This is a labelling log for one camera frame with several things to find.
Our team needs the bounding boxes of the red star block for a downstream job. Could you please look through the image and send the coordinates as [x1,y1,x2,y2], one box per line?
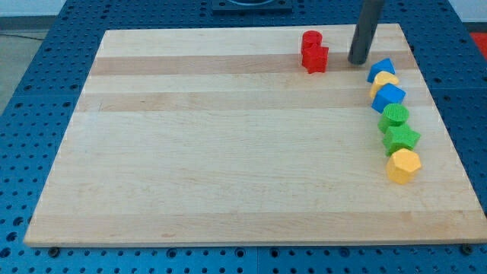
[301,44,329,74]

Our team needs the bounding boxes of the yellow heart block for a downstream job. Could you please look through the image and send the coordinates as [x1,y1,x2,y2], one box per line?
[369,71,399,99]

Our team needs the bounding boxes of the green star block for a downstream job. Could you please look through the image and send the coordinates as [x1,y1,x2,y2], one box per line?
[383,123,421,156]

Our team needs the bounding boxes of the light wooden board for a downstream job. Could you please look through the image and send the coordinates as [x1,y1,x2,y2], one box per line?
[24,24,486,247]

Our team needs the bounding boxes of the red cylinder block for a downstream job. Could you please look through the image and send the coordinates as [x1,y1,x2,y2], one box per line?
[301,30,323,55]

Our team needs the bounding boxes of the blue cube block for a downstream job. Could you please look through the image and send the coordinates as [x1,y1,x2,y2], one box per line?
[371,84,406,113]

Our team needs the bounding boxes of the green cylinder block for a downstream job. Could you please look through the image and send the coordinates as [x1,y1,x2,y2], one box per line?
[377,104,409,133]

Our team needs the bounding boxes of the blue triangle block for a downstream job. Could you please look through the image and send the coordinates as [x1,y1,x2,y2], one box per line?
[367,58,396,83]

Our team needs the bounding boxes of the yellow hexagon block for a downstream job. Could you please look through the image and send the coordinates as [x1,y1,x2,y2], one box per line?
[386,148,422,184]

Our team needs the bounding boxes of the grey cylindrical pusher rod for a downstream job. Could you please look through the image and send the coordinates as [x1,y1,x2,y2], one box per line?
[348,0,385,65]

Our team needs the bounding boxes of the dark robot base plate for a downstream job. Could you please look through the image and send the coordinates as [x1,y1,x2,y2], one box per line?
[209,0,293,14]

